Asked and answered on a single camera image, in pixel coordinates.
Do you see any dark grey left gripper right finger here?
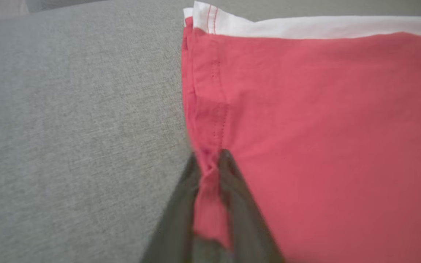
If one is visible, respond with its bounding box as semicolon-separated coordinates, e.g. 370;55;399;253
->
218;149;288;263

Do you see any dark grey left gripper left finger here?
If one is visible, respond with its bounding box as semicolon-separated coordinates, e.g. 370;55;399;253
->
141;152;201;263

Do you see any red shirt with white sleeves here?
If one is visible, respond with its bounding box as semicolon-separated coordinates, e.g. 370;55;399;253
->
181;0;421;263

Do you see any large grey ottoman cushion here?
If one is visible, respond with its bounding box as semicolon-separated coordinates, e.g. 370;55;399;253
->
0;0;421;263

